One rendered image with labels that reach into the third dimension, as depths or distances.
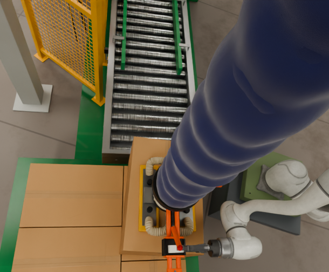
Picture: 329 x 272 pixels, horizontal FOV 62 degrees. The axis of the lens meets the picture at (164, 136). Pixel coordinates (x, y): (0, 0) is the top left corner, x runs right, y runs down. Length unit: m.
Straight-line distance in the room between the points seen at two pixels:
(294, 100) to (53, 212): 1.62
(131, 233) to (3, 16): 1.45
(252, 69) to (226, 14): 3.53
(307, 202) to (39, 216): 1.45
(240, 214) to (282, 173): 0.40
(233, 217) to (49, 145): 1.74
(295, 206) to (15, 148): 2.18
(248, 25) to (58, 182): 1.65
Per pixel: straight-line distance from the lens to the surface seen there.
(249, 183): 1.82
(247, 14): 0.45
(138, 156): 1.52
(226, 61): 0.51
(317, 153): 3.34
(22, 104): 2.83
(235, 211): 1.42
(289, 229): 1.96
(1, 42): 2.20
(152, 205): 1.43
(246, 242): 1.39
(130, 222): 1.43
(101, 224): 1.83
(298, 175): 1.67
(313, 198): 1.21
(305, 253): 2.93
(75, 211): 1.85
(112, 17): 2.62
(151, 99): 2.18
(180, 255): 1.31
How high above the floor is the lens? 2.36
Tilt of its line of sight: 63 degrees down
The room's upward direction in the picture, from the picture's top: 25 degrees clockwise
